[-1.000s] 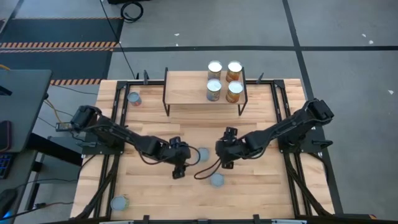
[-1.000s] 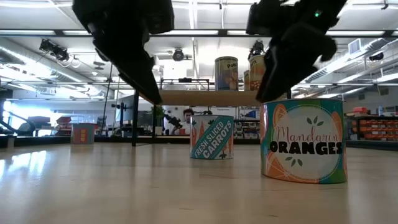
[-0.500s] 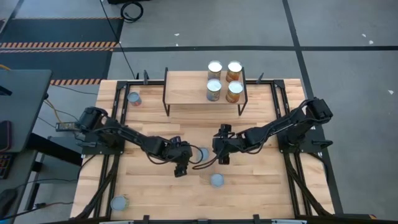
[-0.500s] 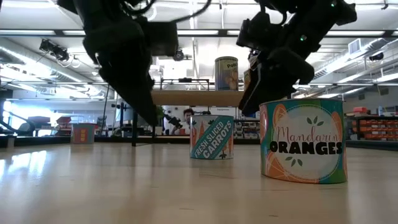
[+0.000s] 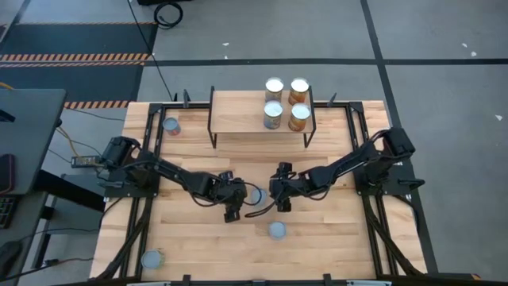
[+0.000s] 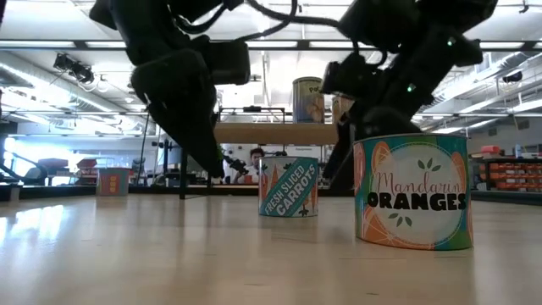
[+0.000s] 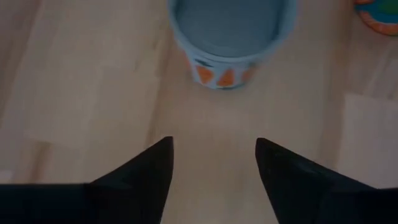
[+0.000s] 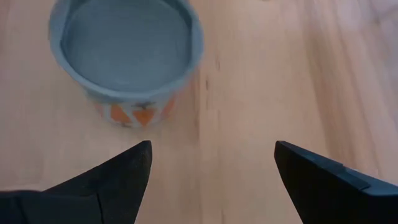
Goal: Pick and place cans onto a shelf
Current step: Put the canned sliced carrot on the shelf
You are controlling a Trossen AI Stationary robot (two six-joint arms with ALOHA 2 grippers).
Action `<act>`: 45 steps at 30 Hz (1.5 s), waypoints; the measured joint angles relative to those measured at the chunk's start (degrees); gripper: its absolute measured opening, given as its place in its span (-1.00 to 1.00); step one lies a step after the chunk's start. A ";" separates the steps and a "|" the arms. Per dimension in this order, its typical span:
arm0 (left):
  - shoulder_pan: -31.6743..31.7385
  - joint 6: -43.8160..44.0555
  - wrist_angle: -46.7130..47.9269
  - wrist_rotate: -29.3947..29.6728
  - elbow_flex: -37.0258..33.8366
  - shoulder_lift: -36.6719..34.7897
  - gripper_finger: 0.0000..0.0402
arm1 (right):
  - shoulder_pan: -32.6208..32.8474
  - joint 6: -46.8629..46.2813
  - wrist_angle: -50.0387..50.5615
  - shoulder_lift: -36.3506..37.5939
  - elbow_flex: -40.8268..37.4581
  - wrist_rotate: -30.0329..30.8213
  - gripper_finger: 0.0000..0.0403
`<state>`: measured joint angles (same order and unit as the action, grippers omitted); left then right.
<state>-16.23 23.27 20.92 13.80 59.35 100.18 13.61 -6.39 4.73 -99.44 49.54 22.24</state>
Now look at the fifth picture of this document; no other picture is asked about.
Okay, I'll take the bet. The black computer mouse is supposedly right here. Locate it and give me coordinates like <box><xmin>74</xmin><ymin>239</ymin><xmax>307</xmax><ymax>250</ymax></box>
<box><xmin>0</xmin><ymin>240</ymin><xmax>24</xmax><ymax>276</ymax></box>

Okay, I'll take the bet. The grey desk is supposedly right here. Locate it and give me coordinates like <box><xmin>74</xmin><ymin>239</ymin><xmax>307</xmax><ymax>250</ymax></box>
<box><xmin>0</xmin><ymin>87</ymin><xmax>67</xmax><ymax>196</ymax></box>

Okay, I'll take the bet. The corn can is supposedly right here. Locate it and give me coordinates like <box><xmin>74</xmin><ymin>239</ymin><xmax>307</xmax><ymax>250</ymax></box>
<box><xmin>287</xmin><ymin>102</ymin><xmax>312</xmax><ymax>133</ymax></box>

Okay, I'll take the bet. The pears can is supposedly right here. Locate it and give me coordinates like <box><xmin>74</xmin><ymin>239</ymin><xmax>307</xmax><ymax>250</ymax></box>
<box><xmin>263</xmin><ymin>100</ymin><xmax>284</xmax><ymax>130</ymax></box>

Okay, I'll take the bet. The green dotted peas can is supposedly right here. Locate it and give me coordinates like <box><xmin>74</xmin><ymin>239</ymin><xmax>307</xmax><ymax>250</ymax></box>
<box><xmin>140</xmin><ymin>249</ymin><xmax>166</xmax><ymax>271</ymax></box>

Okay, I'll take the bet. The black mat with orange stripes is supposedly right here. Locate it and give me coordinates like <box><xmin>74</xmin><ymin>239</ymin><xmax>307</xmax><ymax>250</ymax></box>
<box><xmin>0</xmin><ymin>21</ymin><xmax>159</xmax><ymax>110</ymax></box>

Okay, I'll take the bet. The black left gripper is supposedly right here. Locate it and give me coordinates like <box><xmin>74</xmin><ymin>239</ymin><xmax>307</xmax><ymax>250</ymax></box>
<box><xmin>214</xmin><ymin>170</ymin><xmax>249</xmax><ymax>224</ymax></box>

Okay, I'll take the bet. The mandarin oranges can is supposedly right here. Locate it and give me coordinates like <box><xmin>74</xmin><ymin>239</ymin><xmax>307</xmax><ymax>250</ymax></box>
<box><xmin>267</xmin><ymin>221</ymin><xmax>287</xmax><ymax>241</ymax></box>

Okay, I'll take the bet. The black power supply box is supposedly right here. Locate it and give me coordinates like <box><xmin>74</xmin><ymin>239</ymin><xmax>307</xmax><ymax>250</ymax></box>
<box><xmin>71</xmin><ymin>155</ymin><xmax>102</xmax><ymax>168</ymax></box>

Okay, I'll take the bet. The orange brown label can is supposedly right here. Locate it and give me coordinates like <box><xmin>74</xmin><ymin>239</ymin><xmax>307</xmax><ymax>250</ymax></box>
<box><xmin>288</xmin><ymin>77</ymin><xmax>310</xmax><ymax>106</ymax></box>

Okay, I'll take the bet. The long black floor cable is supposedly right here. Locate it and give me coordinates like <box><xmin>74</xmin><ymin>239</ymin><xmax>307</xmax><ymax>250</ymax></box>
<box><xmin>126</xmin><ymin>0</ymin><xmax>176</xmax><ymax>101</ymax></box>

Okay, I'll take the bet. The red label can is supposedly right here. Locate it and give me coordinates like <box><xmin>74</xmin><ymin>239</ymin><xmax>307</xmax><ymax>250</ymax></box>
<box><xmin>162</xmin><ymin>117</ymin><xmax>182</xmax><ymax>137</ymax></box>

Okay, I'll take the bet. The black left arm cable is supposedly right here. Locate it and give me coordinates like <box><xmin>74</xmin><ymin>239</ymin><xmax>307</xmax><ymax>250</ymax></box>
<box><xmin>190</xmin><ymin>180</ymin><xmax>264</xmax><ymax>208</ymax></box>

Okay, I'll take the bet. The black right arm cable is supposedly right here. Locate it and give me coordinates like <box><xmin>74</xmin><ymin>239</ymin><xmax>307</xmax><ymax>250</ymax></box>
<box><xmin>244</xmin><ymin>199</ymin><xmax>279</xmax><ymax>218</ymax></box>

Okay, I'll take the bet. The wooden shelf with black legs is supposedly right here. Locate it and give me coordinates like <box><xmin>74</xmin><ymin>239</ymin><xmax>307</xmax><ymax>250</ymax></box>
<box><xmin>207</xmin><ymin>85</ymin><xmax>318</xmax><ymax>149</ymax></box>

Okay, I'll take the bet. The fresh sliced carrots can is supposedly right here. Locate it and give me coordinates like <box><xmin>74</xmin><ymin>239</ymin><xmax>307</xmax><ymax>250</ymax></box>
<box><xmin>249</xmin><ymin>187</ymin><xmax>268</xmax><ymax>207</ymax></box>

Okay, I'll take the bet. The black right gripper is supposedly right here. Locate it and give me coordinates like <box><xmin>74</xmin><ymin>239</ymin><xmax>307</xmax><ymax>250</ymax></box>
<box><xmin>268</xmin><ymin>160</ymin><xmax>303</xmax><ymax>214</ymax></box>

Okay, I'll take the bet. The black table rig frame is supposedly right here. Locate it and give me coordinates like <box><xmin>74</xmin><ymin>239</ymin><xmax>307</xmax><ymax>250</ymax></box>
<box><xmin>89</xmin><ymin>90</ymin><xmax>440</xmax><ymax>286</ymax></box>

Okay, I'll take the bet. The grey blue label can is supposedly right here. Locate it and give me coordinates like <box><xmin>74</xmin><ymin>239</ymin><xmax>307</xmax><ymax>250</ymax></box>
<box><xmin>264</xmin><ymin>77</ymin><xmax>285</xmax><ymax>103</ymax></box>

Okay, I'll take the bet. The black keyboard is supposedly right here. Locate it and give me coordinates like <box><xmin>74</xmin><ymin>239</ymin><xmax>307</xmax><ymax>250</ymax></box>
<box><xmin>0</xmin><ymin>195</ymin><xmax>17</xmax><ymax>230</ymax></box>

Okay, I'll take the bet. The coiled black cable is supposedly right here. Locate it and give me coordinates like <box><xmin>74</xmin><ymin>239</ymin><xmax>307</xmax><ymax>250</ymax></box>
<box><xmin>153</xmin><ymin>1</ymin><xmax>185</xmax><ymax>30</ymax></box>

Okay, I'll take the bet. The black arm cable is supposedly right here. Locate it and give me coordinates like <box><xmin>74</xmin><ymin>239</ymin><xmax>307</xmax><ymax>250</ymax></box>
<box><xmin>190</xmin><ymin>180</ymin><xmax>264</xmax><ymax>208</ymax></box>
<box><xmin>244</xmin><ymin>199</ymin><xmax>279</xmax><ymax>218</ymax></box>

